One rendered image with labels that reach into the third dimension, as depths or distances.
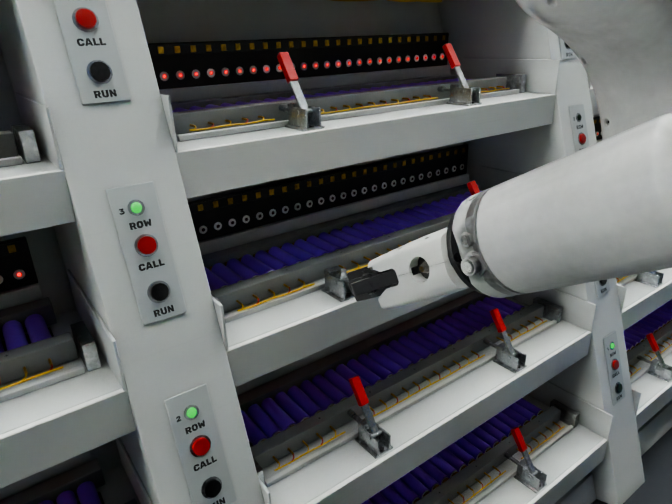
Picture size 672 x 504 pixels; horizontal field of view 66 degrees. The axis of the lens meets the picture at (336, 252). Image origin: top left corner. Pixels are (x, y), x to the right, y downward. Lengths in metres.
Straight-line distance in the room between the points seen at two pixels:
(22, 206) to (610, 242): 0.42
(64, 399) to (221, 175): 0.24
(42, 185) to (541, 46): 0.72
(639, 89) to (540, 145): 0.51
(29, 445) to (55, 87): 0.29
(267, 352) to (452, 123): 0.38
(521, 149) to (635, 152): 0.63
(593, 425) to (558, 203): 0.74
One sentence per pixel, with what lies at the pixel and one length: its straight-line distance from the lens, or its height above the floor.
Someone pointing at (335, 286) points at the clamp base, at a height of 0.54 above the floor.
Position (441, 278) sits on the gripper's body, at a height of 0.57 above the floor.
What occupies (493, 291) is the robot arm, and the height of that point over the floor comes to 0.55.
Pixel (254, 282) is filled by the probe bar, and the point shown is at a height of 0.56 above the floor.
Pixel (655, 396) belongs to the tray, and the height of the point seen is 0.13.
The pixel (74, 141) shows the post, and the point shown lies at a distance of 0.49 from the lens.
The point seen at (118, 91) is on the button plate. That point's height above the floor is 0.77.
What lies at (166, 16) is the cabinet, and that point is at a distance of 0.77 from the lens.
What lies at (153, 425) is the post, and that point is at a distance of 0.52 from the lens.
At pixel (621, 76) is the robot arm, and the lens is 0.43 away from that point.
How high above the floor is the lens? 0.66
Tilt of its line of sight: 8 degrees down
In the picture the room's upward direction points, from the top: 12 degrees counter-clockwise
